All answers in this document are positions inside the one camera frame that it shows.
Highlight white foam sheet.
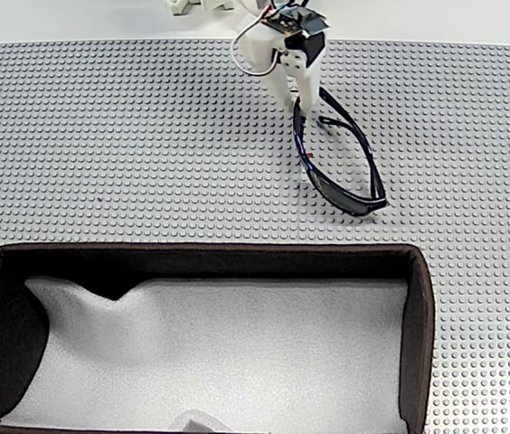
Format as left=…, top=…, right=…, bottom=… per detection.
left=0, top=276, right=410, bottom=434

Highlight black sunglasses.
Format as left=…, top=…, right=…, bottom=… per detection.
left=291, top=87, right=390, bottom=216

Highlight black fabric bin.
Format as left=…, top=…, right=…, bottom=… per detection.
left=0, top=242, right=435, bottom=434

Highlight red and white cable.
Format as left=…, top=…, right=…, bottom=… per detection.
left=231, top=17, right=284, bottom=77

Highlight grey studded baseplate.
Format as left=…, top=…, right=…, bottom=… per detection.
left=0, top=38, right=510, bottom=434

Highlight black gripper camera board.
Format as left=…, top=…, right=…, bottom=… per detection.
left=261, top=3, right=331, bottom=40

